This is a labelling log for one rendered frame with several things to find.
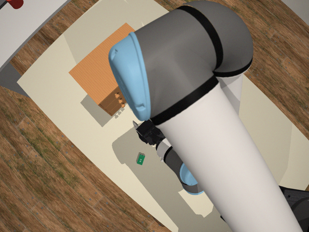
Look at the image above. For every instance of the brown wooden chest of drawers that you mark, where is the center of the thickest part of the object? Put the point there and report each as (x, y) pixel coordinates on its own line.
(93, 73)

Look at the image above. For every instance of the brown wooden drawer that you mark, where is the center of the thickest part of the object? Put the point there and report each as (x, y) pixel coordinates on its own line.
(114, 103)
(115, 94)
(118, 107)

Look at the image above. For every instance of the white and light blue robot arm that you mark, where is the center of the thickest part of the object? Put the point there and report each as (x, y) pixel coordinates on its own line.
(166, 71)

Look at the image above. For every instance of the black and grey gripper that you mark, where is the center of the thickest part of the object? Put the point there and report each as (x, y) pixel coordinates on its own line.
(148, 130)

